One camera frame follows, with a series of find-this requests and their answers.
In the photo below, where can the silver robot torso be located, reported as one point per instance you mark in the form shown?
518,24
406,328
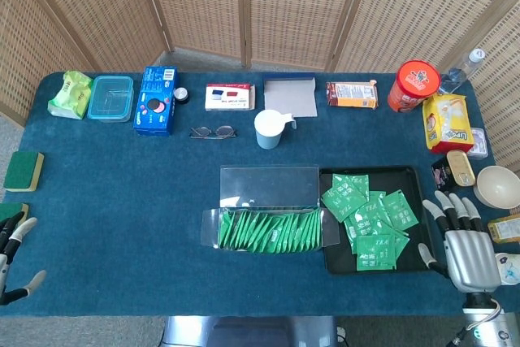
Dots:
243,332

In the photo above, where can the blue carpet table cover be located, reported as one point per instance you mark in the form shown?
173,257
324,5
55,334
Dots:
122,200

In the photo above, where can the blue Oreo cookie box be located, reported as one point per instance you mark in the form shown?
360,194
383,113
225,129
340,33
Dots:
156,103

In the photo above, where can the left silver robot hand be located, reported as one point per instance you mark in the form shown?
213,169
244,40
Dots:
8,241

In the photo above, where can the thin-framed eyeglasses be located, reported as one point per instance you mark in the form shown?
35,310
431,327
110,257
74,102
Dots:
201,132

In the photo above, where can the clear purple plastic case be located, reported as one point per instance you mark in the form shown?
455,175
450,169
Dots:
480,144

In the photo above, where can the row of green tea bags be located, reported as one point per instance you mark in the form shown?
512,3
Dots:
268,233

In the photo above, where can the wicker folding screen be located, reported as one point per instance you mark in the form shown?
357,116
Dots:
284,5

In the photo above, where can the green yellow sponge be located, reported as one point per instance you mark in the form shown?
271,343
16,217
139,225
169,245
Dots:
8,211
22,170

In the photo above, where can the black pink small packet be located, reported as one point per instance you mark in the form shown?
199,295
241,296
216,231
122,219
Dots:
440,176

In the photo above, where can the white cup blue flower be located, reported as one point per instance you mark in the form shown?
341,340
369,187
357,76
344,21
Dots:
508,270

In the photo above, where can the black plastic tray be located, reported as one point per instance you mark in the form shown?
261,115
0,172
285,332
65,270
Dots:
406,178

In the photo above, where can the clear plastic water bottle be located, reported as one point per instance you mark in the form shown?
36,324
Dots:
459,72

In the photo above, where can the blue-lidded clear food container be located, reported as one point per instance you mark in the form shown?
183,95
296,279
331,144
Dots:
110,99

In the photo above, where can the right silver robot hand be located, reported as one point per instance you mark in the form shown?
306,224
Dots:
471,261

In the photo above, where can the white red blue card box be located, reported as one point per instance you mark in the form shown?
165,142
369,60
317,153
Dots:
229,97

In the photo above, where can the transparent plastic box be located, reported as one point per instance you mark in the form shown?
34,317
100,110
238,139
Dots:
268,184

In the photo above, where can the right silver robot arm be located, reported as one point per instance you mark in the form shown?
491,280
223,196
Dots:
483,322

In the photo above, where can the green snack bag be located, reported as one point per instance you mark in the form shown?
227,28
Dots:
69,95

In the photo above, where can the cream ceramic bowl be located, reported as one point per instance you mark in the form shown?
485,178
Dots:
497,188

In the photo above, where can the blue grey open box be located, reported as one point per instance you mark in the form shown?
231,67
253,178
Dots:
290,97

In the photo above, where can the yellow snack bag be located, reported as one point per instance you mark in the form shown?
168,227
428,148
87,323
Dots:
447,123

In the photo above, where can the small black silver jar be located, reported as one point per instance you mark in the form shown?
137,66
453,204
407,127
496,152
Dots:
181,96

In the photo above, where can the brown orange snack pack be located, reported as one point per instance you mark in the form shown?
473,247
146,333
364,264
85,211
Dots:
351,95

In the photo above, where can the red orange round canister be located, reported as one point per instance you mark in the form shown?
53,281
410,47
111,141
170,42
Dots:
414,83

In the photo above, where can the gold tin can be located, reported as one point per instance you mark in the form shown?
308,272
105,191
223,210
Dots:
461,168

